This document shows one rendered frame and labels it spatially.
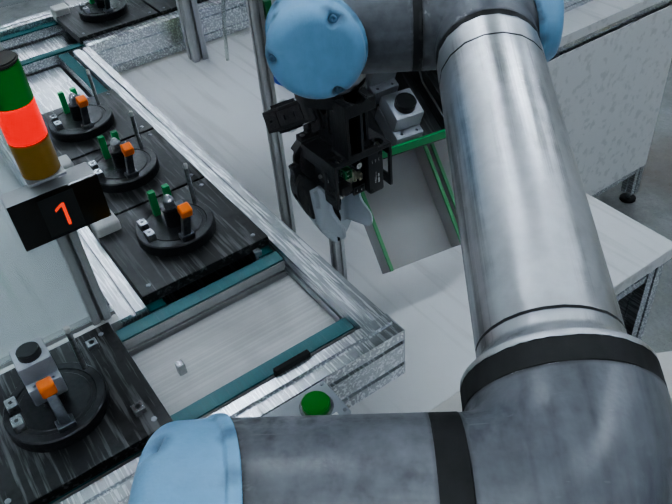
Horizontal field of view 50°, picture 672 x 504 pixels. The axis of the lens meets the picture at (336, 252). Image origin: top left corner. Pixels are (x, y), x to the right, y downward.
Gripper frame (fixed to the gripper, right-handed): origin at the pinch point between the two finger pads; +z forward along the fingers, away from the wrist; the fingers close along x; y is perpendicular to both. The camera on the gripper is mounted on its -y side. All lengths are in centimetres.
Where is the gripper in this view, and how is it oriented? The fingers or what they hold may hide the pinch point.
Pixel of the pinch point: (333, 228)
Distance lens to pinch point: 84.2
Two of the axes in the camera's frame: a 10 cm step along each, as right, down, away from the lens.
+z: 0.8, 7.5, 6.5
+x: 8.2, -4.2, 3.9
